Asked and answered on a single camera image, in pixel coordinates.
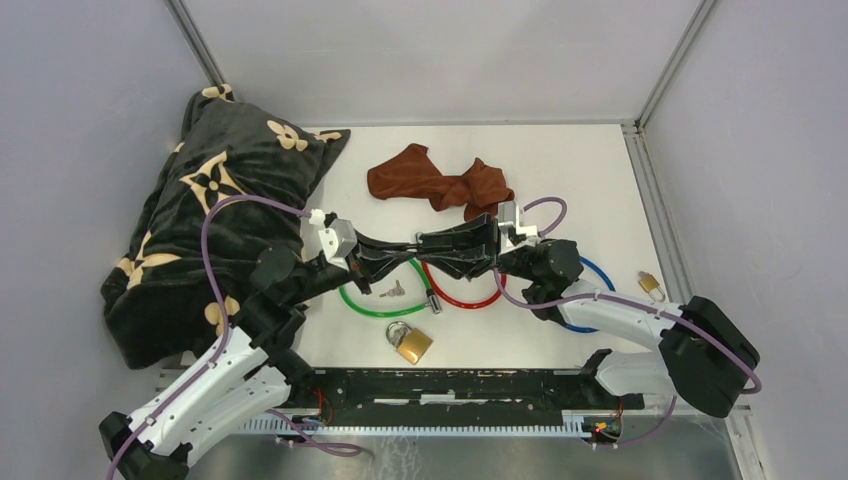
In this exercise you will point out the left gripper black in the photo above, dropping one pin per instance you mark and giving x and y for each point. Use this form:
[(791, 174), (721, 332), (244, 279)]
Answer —
[(375, 258)]

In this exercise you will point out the brown cloth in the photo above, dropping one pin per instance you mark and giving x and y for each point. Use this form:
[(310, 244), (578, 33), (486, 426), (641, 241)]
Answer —
[(411, 174)]

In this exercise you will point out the red cable lock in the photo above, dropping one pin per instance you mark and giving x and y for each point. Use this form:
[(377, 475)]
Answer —
[(461, 304)]

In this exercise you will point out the black padlock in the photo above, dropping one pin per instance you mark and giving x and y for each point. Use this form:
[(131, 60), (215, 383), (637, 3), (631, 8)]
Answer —
[(429, 250)]

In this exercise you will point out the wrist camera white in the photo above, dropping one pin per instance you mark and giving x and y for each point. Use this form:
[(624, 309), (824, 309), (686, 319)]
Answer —
[(338, 238), (514, 233)]

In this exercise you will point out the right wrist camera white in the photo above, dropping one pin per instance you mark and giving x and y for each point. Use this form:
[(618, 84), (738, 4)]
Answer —
[(514, 233)]

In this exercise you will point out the green cable lock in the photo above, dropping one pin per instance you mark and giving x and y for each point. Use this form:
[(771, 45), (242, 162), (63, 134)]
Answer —
[(429, 303)]

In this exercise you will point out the small brass padlock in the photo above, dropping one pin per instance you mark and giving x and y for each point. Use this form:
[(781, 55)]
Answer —
[(652, 286)]

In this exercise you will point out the green lock keys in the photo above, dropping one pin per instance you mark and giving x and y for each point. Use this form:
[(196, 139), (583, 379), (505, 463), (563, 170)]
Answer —
[(396, 290)]

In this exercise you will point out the blue cable lock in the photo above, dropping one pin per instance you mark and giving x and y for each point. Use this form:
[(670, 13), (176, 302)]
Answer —
[(599, 272)]

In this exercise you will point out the black floral blanket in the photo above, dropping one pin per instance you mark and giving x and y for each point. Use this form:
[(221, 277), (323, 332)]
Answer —
[(234, 186)]

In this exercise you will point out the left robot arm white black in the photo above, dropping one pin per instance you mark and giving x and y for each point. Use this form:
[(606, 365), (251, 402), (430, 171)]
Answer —
[(252, 368)]

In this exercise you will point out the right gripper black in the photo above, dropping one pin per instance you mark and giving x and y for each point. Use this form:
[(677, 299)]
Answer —
[(471, 262)]

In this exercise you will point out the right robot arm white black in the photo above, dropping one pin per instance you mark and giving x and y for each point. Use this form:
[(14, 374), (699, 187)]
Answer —
[(692, 351)]

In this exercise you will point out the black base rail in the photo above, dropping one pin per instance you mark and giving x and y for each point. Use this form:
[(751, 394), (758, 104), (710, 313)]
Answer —
[(452, 397)]

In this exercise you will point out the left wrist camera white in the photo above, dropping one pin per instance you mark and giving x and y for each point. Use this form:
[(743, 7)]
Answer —
[(338, 238)]

